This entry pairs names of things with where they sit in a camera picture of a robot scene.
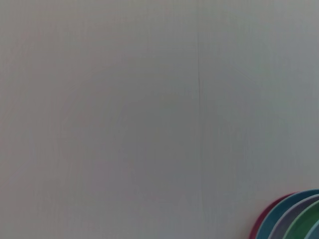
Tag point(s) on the light green plate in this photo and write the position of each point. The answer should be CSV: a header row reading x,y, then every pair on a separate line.
x,y
299,221

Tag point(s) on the red plate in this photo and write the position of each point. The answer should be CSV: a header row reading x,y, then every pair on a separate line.
x,y
255,229

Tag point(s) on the blue plate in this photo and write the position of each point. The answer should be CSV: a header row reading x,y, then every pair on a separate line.
x,y
274,214

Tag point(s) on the purple plate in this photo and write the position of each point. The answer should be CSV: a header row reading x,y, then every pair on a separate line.
x,y
279,231

